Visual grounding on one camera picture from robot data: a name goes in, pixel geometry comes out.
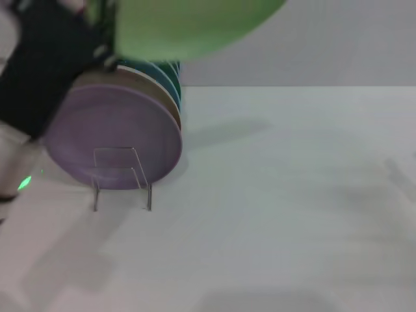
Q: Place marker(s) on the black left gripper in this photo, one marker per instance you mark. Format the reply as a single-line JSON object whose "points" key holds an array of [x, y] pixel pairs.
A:
{"points": [[45, 65]]}

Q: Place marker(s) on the dark green plate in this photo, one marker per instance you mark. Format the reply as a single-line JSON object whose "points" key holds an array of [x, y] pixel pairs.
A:
{"points": [[170, 73]]}

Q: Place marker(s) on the light green plate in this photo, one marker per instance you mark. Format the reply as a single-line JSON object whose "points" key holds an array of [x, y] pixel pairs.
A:
{"points": [[195, 29]]}

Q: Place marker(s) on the light blue plate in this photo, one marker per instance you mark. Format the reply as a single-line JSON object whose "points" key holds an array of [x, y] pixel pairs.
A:
{"points": [[159, 76]]}

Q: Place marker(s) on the beige plate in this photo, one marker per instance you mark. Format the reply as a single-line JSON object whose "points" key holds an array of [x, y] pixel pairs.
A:
{"points": [[146, 84]]}

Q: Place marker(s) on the lavender plate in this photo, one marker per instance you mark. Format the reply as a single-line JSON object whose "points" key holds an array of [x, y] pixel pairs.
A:
{"points": [[117, 136]]}

